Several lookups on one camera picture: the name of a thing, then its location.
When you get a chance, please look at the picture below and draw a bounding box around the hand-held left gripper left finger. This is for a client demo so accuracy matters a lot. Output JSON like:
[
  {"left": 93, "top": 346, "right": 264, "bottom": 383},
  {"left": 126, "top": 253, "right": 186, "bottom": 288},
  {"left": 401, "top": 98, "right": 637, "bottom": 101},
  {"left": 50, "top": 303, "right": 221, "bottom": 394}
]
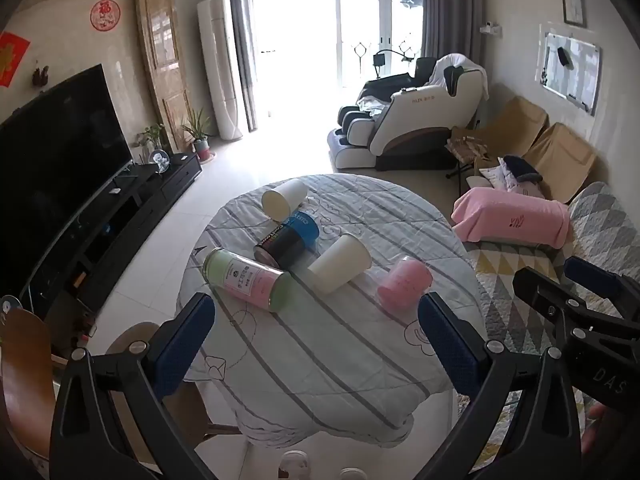
[{"left": 49, "top": 292, "right": 217, "bottom": 480}]

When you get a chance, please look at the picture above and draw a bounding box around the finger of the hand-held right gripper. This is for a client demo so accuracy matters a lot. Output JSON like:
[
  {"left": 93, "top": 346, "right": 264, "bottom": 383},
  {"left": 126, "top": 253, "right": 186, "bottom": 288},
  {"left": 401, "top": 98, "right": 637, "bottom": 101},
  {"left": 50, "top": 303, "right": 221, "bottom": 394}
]
[
  {"left": 564, "top": 256, "right": 640, "bottom": 318},
  {"left": 512, "top": 267, "right": 640, "bottom": 347}
]

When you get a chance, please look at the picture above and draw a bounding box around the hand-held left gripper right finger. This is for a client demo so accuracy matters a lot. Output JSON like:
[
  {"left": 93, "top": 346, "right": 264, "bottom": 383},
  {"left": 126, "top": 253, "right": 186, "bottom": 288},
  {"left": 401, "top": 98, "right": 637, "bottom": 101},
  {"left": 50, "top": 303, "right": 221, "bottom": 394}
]
[{"left": 418, "top": 291, "right": 598, "bottom": 480}]

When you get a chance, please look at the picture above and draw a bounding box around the pink translucent cup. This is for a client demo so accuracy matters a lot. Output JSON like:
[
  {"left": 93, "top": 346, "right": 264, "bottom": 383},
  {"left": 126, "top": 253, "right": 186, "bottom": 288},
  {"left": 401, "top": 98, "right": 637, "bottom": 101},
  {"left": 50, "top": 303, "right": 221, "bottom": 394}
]
[{"left": 376, "top": 255, "right": 433, "bottom": 311}]

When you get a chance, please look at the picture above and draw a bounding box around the green and pink cup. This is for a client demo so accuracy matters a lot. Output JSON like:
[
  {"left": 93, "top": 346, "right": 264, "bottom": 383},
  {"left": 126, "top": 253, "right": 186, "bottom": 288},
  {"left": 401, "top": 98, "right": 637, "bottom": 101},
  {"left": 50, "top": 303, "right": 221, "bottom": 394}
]
[{"left": 202, "top": 247, "right": 292, "bottom": 314}]

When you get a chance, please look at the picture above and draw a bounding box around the white paper cup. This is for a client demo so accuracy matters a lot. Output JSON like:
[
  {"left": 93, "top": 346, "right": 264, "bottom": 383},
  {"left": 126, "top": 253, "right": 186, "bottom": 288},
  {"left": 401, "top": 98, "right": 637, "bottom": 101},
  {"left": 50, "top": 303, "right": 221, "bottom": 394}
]
[
  {"left": 261, "top": 178, "right": 309, "bottom": 222},
  {"left": 306, "top": 233, "right": 372, "bottom": 296}
]

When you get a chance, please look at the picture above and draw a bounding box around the blue and black cup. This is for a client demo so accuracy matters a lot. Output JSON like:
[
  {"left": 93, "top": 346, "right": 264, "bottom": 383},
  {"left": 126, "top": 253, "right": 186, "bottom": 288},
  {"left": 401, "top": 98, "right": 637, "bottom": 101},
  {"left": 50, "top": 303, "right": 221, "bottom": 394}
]
[{"left": 253, "top": 211, "right": 320, "bottom": 268}]

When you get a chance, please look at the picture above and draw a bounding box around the person's right hand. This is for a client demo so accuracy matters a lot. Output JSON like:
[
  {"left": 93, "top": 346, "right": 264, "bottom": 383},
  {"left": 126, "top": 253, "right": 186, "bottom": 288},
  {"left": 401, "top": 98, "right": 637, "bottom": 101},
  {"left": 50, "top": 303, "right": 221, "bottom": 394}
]
[{"left": 585, "top": 404, "right": 625, "bottom": 467}]

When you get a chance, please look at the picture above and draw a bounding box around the sofa with patterned cover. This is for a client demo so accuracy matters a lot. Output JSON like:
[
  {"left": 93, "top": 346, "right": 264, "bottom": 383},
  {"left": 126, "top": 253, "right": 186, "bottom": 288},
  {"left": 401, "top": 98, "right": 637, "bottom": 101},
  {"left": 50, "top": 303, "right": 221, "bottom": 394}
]
[{"left": 465, "top": 181, "right": 640, "bottom": 413}]

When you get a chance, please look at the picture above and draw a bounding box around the white round table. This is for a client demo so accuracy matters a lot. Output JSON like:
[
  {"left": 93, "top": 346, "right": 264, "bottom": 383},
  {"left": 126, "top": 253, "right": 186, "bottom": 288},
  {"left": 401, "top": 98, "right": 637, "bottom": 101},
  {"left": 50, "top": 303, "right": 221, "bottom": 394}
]
[{"left": 192, "top": 390, "right": 458, "bottom": 480}]

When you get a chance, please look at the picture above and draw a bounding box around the pink towel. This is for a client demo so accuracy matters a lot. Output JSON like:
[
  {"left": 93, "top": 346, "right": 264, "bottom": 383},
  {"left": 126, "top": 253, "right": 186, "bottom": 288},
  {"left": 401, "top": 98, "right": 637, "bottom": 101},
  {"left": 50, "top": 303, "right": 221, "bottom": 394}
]
[{"left": 451, "top": 187, "right": 571, "bottom": 250}]

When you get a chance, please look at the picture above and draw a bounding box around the round table striped cloth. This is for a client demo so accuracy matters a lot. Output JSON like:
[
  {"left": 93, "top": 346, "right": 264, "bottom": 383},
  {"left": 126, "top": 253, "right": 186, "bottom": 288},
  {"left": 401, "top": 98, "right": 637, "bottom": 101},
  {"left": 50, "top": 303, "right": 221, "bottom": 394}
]
[{"left": 176, "top": 174, "right": 488, "bottom": 448}]

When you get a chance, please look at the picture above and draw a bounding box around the tan covered sofa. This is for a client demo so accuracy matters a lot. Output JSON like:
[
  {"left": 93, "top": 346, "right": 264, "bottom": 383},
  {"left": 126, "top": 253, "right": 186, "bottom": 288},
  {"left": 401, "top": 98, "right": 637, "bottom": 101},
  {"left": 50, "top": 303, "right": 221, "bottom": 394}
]
[{"left": 452, "top": 95, "right": 601, "bottom": 206}]

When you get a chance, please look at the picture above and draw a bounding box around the dark cloth bundle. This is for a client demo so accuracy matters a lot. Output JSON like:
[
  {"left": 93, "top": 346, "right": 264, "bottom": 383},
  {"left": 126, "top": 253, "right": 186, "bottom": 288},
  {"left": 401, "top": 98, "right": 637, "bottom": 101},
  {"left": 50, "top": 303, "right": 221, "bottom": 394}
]
[{"left": 502, "top": 155, "right": 544, "bottom": 186}]

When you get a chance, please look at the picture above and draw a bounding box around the white printed pillow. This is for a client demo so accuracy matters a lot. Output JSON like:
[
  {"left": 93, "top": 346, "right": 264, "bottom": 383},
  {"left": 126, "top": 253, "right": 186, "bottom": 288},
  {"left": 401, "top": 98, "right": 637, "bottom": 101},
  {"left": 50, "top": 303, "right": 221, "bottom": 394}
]
[{"left": 479, "top": 157, "right": 538, "bottom": 196}]

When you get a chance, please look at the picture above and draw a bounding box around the black television cabinet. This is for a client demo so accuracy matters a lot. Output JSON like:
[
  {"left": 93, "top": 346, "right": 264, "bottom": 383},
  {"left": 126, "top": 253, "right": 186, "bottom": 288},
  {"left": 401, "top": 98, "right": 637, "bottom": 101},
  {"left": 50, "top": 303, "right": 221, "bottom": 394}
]
[{"left": 20, "top": 152, "right": 203, "bottom": 322}]

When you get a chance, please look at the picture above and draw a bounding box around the folding stand with cloth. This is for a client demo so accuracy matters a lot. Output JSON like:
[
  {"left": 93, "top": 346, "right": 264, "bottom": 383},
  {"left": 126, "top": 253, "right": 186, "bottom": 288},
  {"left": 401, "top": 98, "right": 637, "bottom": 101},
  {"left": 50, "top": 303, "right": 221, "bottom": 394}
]
[{"left": 446, "top": 134, "right": 494, "bottom": 181}]

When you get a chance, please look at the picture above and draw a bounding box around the leafy potted plant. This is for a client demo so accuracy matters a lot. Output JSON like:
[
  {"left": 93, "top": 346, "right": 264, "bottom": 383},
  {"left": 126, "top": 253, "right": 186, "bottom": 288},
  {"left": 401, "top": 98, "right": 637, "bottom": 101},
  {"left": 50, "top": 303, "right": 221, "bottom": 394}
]
[{"left": 137, "top": 124, "right": 172, "bottom": 163}]

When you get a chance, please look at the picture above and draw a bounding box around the potted plant pink pot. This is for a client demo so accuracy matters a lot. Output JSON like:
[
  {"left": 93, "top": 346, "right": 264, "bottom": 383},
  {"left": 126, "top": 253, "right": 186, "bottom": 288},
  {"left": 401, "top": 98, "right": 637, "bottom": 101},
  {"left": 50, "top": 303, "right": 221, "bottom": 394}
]
[{"left": 181, "top": 107, "right": 217, "bottom": 164}]

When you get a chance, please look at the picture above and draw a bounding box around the white massage chair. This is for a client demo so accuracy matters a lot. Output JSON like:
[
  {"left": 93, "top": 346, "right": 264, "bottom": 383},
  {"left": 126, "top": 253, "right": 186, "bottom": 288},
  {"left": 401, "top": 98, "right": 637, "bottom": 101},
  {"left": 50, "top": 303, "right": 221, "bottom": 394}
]
[{"left": 327, "top": 54, "right": 490, "bottom": 171}]

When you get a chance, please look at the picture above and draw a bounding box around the black flat television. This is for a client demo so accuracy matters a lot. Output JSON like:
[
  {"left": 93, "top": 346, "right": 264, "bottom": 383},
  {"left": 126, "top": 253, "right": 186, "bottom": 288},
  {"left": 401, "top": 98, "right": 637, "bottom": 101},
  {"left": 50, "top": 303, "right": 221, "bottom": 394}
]
[{"left": 0, "top": 64, "right": 135, "bottom": 322}]

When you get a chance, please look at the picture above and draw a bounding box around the white tower air conditioner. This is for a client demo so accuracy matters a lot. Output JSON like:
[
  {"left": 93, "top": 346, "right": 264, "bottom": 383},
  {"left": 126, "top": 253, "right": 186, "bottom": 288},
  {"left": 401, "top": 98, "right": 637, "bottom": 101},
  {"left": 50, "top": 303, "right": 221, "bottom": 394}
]
[{"left": 196, "top": 0, "right": 246, "bottom": 140}]

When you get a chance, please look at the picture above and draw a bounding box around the grey striped curtain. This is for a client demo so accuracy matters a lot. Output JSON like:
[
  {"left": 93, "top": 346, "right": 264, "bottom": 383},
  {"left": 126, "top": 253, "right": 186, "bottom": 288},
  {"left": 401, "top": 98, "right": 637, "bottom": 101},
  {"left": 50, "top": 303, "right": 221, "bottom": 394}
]
[
  {"left": 422, "top": 0, "right": 487, "bottom": 69},
  {"left": 222, "top": 0, "right": 259, "bottom": 134}
]

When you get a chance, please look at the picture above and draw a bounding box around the wall whiteboard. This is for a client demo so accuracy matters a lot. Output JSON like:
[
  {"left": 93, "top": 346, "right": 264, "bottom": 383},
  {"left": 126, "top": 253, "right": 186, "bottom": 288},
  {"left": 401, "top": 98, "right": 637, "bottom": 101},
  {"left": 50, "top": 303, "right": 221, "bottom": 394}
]
[{"left": 539, "top": 22, "right": 602, "bottom": 117}]

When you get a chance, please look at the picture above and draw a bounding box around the wooden wall panel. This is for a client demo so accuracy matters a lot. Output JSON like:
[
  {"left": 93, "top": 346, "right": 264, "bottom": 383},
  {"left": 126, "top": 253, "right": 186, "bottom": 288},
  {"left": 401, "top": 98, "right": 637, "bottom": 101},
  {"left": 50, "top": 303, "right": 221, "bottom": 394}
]
[{"left": 134, "top": 0, "right": 194, "bottom": 154}]

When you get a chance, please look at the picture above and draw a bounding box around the square red wall paper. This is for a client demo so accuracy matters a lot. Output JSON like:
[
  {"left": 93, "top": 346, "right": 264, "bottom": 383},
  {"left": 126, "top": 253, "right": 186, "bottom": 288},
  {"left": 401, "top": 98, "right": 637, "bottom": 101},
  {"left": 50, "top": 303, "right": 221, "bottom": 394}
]
[{"left": 0, "top": 31, "right": 31, "bottom": 89}]

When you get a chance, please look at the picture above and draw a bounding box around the round red wall decoration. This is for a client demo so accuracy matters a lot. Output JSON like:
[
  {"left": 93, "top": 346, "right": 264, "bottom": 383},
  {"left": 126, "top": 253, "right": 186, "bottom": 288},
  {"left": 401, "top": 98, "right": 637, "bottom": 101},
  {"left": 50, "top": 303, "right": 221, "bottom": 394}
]
[{"left": 90, "top": 1, "right": 122, "bottom": 30}]

